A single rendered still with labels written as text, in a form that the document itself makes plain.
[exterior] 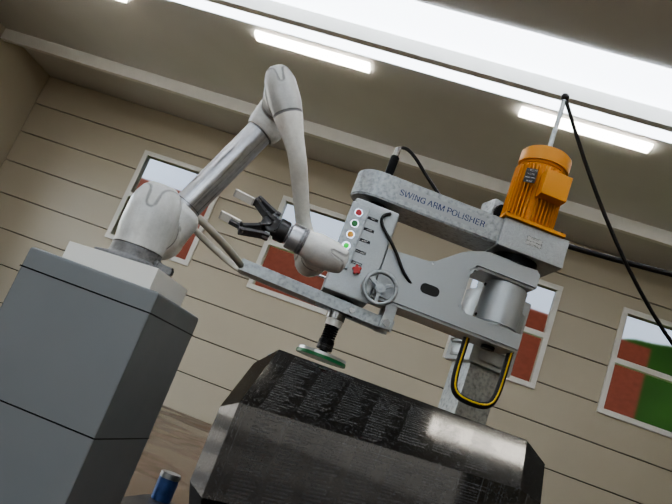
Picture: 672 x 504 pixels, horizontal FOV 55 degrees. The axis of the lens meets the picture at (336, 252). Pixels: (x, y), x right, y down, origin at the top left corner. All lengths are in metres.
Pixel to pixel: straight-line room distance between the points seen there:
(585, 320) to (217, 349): 4.96
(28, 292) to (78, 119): 9.07
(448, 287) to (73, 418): 1.59
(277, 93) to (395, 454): 1.28
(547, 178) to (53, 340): 2.06
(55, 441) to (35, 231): 8.75
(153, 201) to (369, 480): 1.17
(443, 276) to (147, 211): 1.32
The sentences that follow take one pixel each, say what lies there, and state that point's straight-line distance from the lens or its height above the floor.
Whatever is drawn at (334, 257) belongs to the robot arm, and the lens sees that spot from 2.04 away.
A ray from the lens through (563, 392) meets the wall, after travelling 9.07.
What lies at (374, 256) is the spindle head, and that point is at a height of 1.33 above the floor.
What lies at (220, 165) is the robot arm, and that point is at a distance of 2.27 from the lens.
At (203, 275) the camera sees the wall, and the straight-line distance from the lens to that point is 9.35.
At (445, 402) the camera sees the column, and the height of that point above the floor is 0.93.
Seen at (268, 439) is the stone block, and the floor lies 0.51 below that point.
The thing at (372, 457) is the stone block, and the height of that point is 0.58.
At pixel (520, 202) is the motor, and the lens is 2.99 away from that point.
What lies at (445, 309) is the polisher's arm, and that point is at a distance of 2.76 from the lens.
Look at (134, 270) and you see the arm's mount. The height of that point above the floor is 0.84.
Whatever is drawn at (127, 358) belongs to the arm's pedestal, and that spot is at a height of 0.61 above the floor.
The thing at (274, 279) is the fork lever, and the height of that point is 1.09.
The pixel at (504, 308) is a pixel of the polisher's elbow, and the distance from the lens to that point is 2.84.
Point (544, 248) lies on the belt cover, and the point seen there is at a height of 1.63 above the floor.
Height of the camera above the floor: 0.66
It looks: 13 degrees up
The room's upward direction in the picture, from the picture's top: 21 degrees clockwise
